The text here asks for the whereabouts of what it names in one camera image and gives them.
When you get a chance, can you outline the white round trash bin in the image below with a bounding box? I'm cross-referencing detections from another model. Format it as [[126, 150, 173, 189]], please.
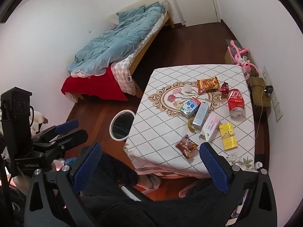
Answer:
[[110, 109, 136, 142]]

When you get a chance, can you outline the pink checkered bed sheet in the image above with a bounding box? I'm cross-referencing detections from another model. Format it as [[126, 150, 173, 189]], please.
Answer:
[[111, 12, 166, 95]]

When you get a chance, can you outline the blue green milk carton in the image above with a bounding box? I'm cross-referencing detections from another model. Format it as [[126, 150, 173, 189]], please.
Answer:
[[180, 97, 201, 119]]

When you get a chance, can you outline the wooden stool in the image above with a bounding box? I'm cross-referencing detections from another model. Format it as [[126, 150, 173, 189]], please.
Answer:
[[248, 76, 271, 109]]

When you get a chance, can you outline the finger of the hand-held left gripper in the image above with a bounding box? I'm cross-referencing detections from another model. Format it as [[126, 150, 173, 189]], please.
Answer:
[[35, 119, 79, 145], [47, 130, 88, 152]]

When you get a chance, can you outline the white diamond-pattern tablecloth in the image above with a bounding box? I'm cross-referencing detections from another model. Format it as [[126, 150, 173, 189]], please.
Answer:
[[124, 64, 256, 179]]

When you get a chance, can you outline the white pink box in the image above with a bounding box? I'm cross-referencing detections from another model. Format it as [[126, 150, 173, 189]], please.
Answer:
[[201, 113, 220, 142]]

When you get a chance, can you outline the orange snack packet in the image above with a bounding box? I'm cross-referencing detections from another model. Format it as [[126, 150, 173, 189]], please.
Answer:
[[197, 76, 219, 94]]

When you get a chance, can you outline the grey slipper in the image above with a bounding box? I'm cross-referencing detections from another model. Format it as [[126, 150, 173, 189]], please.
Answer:
[[179, 182, 201, 198], [138, 175, 161, 193]]

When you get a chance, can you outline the yellow box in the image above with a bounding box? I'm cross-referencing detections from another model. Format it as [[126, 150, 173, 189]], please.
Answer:
[[218, 122, 238, 150]]

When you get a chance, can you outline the white door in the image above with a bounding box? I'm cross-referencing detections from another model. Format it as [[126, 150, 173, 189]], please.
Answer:
[[163, 0, 219, 27]]

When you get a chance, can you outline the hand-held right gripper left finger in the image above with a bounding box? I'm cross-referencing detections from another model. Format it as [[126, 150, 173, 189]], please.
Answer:
[[24, 142, 103, 227]]

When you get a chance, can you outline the silver blue box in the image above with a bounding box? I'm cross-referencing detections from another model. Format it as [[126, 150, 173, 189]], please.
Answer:
[[192, 102, 210, 130]]

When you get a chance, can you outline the brown snack packet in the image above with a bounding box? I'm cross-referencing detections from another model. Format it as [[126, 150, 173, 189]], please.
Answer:
[[176, 134, 199, 159]]

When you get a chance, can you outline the pink plush toy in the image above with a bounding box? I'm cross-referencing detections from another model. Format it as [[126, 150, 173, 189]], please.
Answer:
[[227, 40, 257, 76]]

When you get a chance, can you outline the light blue duvet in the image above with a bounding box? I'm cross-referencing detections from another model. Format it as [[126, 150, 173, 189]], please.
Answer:
[[67, 2, 166, 76]]

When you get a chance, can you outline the red bottle with grey cap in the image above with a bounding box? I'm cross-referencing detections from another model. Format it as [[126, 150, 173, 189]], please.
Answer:
[[227, 88, 245, 118]]

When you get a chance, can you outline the cardboard box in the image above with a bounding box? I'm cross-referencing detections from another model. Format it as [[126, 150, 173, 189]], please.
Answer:
[[224, 39, 251, 65]]

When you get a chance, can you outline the white cable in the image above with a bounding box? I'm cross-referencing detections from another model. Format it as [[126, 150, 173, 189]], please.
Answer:
[[254, 90, 267, 142]]

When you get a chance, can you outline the red blanket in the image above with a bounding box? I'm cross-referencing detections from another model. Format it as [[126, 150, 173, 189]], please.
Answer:
[[61, 66, 128, 101]]

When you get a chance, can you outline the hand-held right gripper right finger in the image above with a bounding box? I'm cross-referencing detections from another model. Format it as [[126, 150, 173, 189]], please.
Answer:
[[199, 142, 277, 227]]

